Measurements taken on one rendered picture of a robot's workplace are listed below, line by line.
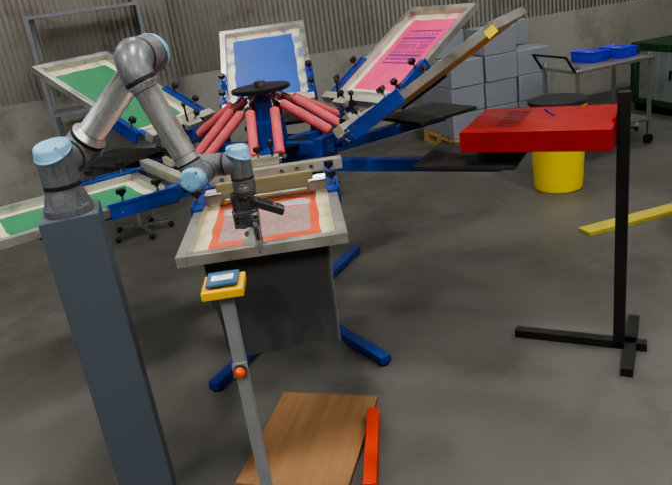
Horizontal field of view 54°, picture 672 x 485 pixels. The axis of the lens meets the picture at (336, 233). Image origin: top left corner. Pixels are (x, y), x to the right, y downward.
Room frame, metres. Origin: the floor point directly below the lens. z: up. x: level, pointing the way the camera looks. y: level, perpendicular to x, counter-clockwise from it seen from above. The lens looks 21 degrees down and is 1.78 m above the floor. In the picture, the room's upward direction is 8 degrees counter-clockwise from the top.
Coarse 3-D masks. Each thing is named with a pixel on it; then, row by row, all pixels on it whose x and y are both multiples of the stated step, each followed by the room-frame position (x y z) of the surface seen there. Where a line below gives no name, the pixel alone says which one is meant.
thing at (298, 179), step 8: (264, 176) 2.68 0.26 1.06; (272, 176) 2.67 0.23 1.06; (280, 176) 2.66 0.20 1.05; (288, 176) 2.66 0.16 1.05; (296, 176) 2.67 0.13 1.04; (304, 176) 2.67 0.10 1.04; (312, 176) 2.67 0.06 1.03; (216, 184) 2.66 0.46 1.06; (224, 184) 2.66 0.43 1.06; (256, 184) 2.66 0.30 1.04; (264, 184) 2.66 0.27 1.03; (272, 184) 2.66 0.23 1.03; (280, 184) 2.66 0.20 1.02; (288, 184) 2.66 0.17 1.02; (296, 184) 2.67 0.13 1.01; (304, 184) 2.67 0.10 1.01; (224, 192) 2.66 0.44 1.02; (264, 192) 2.66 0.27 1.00; (224, 200) 2.66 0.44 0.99
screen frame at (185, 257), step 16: (336, 192) 2.54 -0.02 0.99; (208, 208) 2.68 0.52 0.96; (336, 208) 2.34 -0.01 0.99; (192, 224) 2.39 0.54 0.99; (336, 224) 2.17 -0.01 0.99; (192, 240) 2.22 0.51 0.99; (272, 240) 2.10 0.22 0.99; (288, 240) 2.08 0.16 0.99; (304, 240) 2.07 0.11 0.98; (320, 240) 2.07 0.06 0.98; (336, 240) 2.07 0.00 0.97; (176, 256) 2.08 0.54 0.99; (192, 256) 2.06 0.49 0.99; (208, 256) 2.06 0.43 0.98; (224, 256) 2.06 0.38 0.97; (240, 256) 2.07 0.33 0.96; (256, 256) 2.07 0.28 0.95
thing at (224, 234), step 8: (224, 208) 2.65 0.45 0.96; (232, 208) 2.64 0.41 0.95; (224, 216) 2.55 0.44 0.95; (232, 216) 2.53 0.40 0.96; (264, 216) 2.47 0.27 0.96; (216, 224) 2.46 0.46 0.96; (224, 224) 2.44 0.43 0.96; (232, 224) 2.43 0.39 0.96; (264, 224) 2.38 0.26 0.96; (216, 232) 2.36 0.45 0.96; (224, 232) 2.35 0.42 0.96; (232, 232) 2.34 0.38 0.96; (240, 232) 2.32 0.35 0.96; (264, 232) 2.29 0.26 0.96; (216, 240) 2.28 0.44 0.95; (224, 240) 2.26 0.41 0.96; (232, 240) 2.25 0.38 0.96; (240, 240) 2.24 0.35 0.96; (208, 248) 2.20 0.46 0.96
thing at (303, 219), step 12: (300, 204) 2.56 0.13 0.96; (312, 204) 2.54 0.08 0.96; (276, 216) 2.45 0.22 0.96; (288, 216) 2.43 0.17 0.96; (300, 216) 2.41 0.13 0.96; (312, 216) 2.39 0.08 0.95; (276, 228) 2.31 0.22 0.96; (288, 228) 2.29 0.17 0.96; (300, 228) 2.28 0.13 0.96; (312, 228) 2.26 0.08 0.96; (264, 240) 2.20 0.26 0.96
